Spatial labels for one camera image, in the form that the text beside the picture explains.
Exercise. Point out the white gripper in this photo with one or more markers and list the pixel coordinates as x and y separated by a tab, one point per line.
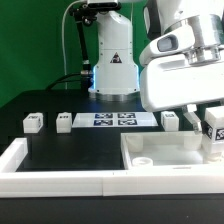
170	82

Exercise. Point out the white square tabletop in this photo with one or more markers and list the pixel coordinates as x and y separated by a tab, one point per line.
181	149

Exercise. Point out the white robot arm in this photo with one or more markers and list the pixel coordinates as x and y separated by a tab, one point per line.
116	76

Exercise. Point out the white U-shaped fence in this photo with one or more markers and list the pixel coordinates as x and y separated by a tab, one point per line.
155	181

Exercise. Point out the white marker sheet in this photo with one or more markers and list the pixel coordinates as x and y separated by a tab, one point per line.
114	119

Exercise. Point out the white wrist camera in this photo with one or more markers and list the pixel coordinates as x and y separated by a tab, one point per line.
179	40

